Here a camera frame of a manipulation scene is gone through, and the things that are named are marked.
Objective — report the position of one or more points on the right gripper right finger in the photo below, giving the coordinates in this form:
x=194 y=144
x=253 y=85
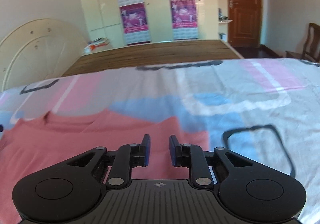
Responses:
x=191 y=157

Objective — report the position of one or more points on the cream wardrobe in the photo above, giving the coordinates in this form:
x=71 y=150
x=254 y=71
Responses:
x=103 y=19

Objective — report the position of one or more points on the patterned bed sheet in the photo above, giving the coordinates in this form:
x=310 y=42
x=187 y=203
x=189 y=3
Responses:
x=264 y=109

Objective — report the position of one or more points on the stack of boxes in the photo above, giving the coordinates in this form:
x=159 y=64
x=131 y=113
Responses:
x=97 y=43

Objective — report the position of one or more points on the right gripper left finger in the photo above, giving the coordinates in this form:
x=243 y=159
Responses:
x=125 y=159

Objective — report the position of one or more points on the brown wooden door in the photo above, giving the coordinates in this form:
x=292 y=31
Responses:
x=245 y=27

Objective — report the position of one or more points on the wooden chair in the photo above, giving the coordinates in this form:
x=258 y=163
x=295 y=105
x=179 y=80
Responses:
x=311 y=46

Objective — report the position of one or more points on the pink long-sleeve sweater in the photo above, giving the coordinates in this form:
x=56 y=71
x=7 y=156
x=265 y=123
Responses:
x=49 y=139

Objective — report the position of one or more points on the lower right purple calendar poster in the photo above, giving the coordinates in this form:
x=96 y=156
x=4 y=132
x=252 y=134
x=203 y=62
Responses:
x=184 y=19

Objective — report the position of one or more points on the wooden bed frame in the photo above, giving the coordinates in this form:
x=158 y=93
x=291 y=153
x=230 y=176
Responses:
x=153 y=54

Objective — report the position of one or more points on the cream round headboard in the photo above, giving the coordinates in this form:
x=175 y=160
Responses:
x=38 y=50

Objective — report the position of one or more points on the lower left purple calendar poster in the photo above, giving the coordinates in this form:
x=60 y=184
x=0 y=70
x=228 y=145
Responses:
x=135 y=24

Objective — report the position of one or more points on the cream corner shelf unit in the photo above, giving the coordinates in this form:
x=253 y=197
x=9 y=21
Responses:
x=224 y=20

